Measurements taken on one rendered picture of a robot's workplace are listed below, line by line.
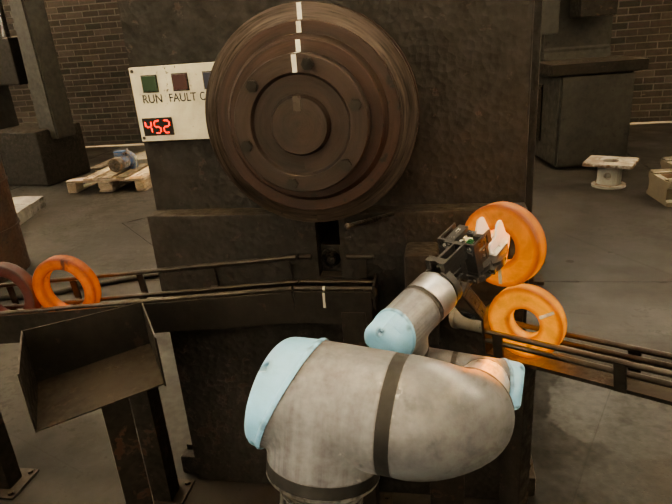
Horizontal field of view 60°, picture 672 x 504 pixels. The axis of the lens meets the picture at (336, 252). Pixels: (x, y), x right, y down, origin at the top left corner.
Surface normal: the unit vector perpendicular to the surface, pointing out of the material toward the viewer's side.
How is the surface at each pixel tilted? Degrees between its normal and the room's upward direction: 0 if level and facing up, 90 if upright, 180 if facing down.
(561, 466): 0
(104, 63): 90
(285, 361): 20
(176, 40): 90
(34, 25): 89
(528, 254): 88
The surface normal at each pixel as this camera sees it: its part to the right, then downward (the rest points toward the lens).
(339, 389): -0.23, -0.46
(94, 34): -0.17, 0.37
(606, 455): -0.07, -0.93
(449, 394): 0.37, -0.59
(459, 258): 0.71, 0.18
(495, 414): 0.70, -0.25
